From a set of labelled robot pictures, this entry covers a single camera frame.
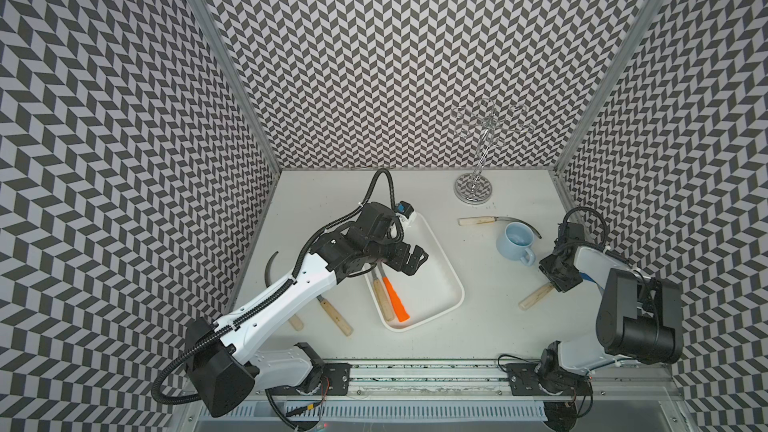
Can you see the sickle near chrome stand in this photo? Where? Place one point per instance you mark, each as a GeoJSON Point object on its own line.
{"type": "Point", "coordinates": [480, 220]}

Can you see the aluminium corner post right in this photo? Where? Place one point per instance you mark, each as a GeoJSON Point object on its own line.
{"type": "Point", "coordinates": [643, 21]}

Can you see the light blue mug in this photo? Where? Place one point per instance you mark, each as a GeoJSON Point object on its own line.
{"type": "Point", "coordinates": [515, 244]}

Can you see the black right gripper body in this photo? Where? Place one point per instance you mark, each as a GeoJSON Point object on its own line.
{"type": "Point", "coordinates": [559, 274]}

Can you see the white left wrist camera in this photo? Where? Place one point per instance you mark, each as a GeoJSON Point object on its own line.
{"type": "Point", "coordinates": [405, 212]}

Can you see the white plastic storage box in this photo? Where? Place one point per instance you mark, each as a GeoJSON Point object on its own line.
{"type": "Point", "coordinates": [432, 292]}

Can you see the chrome wire stand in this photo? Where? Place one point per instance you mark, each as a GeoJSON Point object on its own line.
{"type": "Point", "coordinates": [488, 120]}

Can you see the wooden handle sickle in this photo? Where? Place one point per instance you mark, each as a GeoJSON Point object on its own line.
{"type": "Point", "coordinates": [295, 321]}
{"type": "Point", "coordinates": [335, 316]}

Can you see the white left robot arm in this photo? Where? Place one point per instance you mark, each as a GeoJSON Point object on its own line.
{"type": "Point", "coordinates": [223, 362]}

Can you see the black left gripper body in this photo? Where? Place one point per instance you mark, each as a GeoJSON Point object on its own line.
{"type": "Point", "coordinates": [386, 250]}

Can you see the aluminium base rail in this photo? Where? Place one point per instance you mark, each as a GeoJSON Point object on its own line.
{"type": "Point", "coordinates": [475, 391]}

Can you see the blue blade sickle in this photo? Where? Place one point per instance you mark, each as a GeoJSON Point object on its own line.
{"type": "Point", "coordinates": [537, 295]}

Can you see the aluminium corner post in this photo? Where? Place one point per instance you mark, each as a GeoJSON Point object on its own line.
{"type": "Point", "coordinates": [643, 21]}
{"type": "Point", "coordinates": [226, 64]}

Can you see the orange collar sickle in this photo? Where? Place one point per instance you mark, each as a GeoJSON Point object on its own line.
{"type": "Point", "coordinates": [395, 304]}

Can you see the aluminium corner post left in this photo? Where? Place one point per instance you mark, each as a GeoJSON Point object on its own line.
{"type": "Point", "coordinates": [226, 64]}

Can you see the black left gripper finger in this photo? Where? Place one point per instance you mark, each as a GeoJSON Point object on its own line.
{"type": "Point", "coordinates": [414, 256]}
{"type": "Point", "coordinates": [408, 267]}

